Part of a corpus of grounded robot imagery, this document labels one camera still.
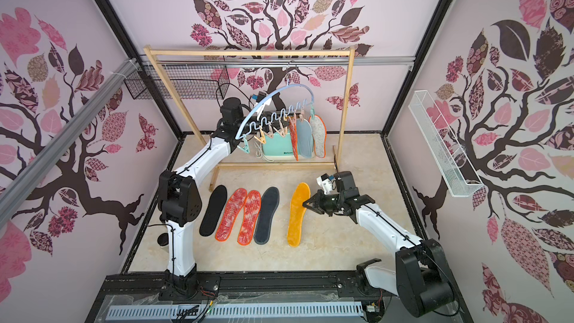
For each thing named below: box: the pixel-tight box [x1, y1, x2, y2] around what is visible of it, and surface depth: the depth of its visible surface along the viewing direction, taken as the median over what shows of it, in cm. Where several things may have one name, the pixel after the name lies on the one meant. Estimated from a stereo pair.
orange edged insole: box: [308, 114, 327, 158], surface depth 99 cm
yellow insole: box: [287, 182, 311, 248], surface depth 82 cm
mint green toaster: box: [262, 131, 296, 157], surface depth 105 cm
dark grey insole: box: [253, 186, 280, 246], surface depth 92 cm
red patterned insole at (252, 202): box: [236, 189, 261, 246], surface depth 91 cm
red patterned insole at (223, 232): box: [215, 187, 248, 243], surface depth 92 cm
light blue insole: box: [296, 118, 314, 160], surface depth 96 cm
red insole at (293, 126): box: [288, 116, 300, 162], surface depth 88 cm
